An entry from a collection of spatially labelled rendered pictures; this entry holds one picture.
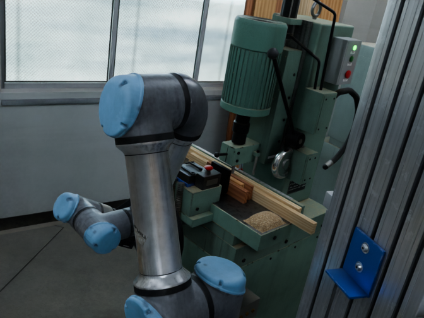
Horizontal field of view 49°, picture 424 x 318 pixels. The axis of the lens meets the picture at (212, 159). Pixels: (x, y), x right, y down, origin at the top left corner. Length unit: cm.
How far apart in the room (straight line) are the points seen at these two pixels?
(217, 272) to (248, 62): 76
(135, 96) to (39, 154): 206
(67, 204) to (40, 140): 166
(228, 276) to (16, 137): 199
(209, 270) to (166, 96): 38
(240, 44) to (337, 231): 83
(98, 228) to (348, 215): 58
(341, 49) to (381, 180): 101
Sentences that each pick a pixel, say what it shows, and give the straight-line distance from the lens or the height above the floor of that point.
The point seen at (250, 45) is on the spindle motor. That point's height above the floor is 143.
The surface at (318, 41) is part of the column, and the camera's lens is 168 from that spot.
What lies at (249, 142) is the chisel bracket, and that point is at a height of 107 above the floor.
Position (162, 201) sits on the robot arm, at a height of 121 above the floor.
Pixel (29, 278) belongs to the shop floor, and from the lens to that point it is 269.
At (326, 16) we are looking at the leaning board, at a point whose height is 144.
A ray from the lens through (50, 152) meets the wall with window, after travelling 289.
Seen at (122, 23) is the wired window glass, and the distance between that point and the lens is 291.
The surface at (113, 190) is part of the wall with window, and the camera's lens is 317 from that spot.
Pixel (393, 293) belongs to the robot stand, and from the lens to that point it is 78.
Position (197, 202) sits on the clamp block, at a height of 92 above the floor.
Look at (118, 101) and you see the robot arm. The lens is 86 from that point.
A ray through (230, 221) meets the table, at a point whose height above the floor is 88.
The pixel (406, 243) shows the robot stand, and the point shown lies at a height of 131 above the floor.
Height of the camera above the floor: 164
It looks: 22 degrees down
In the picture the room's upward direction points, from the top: 10 degrees clockwise
